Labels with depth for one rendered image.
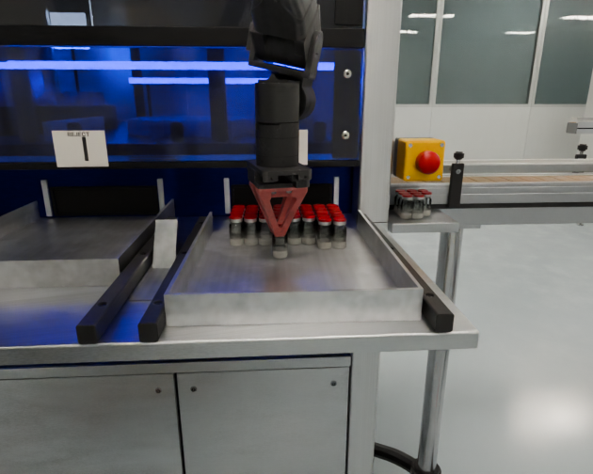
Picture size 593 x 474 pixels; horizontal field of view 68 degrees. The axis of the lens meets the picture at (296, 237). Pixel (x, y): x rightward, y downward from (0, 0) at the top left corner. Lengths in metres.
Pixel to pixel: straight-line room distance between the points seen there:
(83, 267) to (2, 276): 0.10
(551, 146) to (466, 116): 1.18
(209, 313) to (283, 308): 0.07
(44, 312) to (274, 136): 0.33
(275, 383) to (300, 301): 0.52
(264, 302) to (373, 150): 0.43
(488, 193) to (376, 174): 0.29
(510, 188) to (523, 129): 5.21
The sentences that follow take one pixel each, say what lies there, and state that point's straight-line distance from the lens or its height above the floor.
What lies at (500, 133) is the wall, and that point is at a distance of 6.10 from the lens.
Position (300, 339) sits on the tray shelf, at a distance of 0.44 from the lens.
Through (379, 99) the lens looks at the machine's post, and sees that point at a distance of 0.80.
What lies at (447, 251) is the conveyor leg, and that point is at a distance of 1.06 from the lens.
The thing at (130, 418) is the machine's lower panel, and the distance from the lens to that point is 1.04.
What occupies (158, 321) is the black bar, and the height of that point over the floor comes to 0.90.
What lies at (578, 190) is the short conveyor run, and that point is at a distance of 1.12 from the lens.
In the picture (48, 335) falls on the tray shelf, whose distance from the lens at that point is 0.50.
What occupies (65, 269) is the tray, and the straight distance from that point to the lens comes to 0.60.
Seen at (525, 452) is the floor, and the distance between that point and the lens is 1.77.
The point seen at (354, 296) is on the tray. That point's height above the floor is 0.91.
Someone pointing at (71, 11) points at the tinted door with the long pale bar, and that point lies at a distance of 0.85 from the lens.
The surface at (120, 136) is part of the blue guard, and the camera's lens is 0.82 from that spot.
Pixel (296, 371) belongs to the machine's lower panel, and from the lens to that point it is 0.94.
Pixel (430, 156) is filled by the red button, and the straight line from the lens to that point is 0.80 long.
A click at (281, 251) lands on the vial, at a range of 0.63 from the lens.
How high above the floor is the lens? 1.10
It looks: 17 degrees down
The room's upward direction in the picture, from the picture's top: straight up
